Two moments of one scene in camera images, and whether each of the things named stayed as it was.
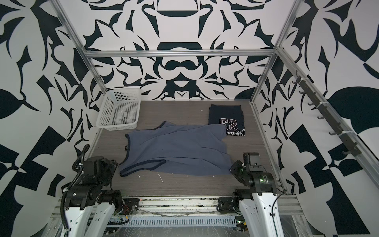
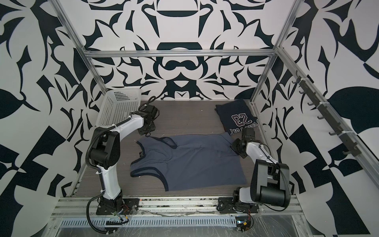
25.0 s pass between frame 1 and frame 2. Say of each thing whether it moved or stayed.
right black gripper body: moved
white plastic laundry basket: stayed
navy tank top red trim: moved
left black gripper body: moved
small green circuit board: stayed
